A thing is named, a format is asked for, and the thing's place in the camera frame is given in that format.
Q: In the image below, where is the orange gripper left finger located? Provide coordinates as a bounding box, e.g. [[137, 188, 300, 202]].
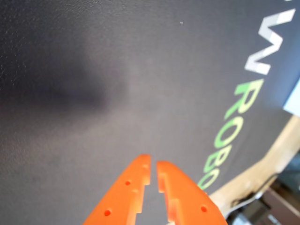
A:
[[82, 154, 152, 225]]

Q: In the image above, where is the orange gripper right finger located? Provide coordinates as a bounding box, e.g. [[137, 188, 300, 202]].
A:
[[156, 160, 228, 225]]

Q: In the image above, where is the dark blue WOWROBO mat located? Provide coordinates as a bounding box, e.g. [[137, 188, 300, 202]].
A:
[[0, 0, 300, 225]]

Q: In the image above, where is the white cardboard box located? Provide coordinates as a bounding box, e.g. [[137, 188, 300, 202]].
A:
[[282, 78, 300, 117]]

